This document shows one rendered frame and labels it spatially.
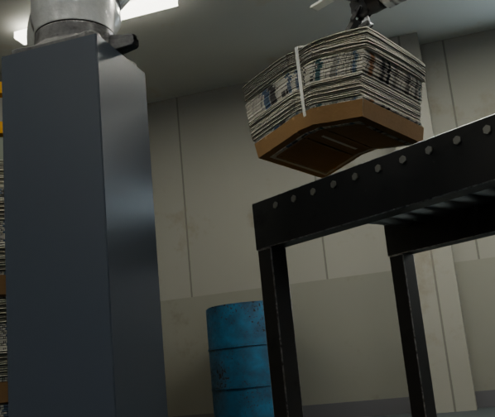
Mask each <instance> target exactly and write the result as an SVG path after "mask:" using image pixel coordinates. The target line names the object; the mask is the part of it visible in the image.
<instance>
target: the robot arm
mask: <svg viewBox="0 0 495 417"><path fill-rule="evenodd" d="M129 1H130V0H31V13H30V16H29V19H28V23H27V30H26V43H27V47H22V48H16V49H14V50H12V52H11V55H12V54H16V53H19V52H23V51H26V50H32V49H35V48H39V47H42V46H48V45H52V44H55V43H59V42H62V41H68V40H72V39H75V38H79V37H82V36H88V35H92V34H95V33H96V34H98V35H99V36H100V37H101V38H103V39H104V40H105V41H106V42H107V43H109V44H110V45H111V46H112V47H113V48H114V49H116V50H117V51H118V52H120V53H121V54H122V55H125V54H127V53H128V52H130V51H132V50H135V49H137V48H138V46H139V42H138V40H137V36H136V35H134V34H123V35H116V34H117V33H118V31H119V29H120V27H121V13H120V11H121V10H122V9H123V8H124V7H125V6H126V5H127V4H128V2H129ZM334 1H335V0H319V1H318V2H316V3H314V4H312V5H311V6H310V8H311V9H313V10H315V11H316V12H317V11H319V10H320V9H321V8H323V7H325V6H327V5H329V4H331V3H332V2H334ZM347 1H350V2H351V3H350V4H349V5H350V7H351V14H353V15H352V16H351V18H350V23H349V24H348V26H347V28H346V30H345V31H347V30H352V29H355V28H359V27H363V26H368V27H369V28H372V27H373V23H371V21H370V18H369V17H370V16H371V15H372V14H375V13H378V12H380V11H381V10H383V9H385V8H387V7H388V8H393V7H395V6H396V5H398V4H400V3H402V2H405V1H406V0H347ZM356 17H357V18H358V20H356ZM363 19H364V21H363ZM361 23H362V24H361Z"/></svg>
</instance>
